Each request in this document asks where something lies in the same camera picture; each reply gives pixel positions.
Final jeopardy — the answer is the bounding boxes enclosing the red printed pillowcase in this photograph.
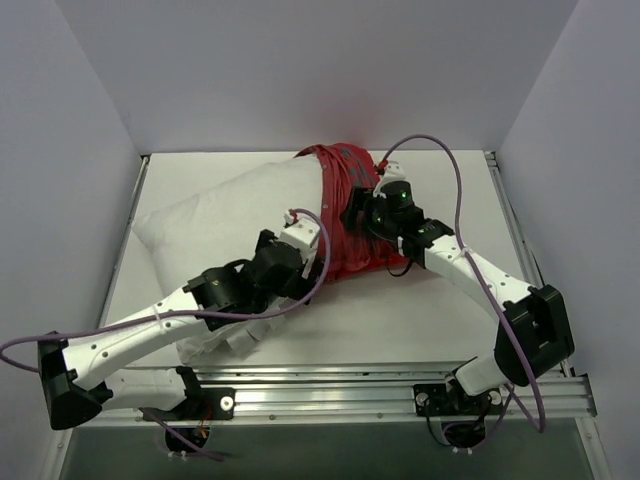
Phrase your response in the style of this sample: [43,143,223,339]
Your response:
[297,143,409,282]

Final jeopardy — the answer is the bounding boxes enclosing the white pillow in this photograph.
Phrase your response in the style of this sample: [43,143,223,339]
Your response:
[133,155,322,365]

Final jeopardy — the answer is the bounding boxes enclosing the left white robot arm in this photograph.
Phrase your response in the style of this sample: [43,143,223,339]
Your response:
[37,222,323,430]

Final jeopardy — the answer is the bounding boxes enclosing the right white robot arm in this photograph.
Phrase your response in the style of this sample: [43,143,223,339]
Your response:
[342,181,575,413]

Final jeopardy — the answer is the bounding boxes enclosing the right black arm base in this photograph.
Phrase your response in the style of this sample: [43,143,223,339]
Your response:
[412,383,504,417]

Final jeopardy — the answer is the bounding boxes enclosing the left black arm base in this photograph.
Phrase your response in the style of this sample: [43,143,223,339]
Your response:
[142,387,236,422]

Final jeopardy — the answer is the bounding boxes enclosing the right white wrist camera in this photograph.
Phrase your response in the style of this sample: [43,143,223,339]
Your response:
[373,161,406,196]

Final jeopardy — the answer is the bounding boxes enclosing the aluminium mounting rail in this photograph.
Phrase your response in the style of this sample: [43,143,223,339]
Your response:
[54,367,596,429]

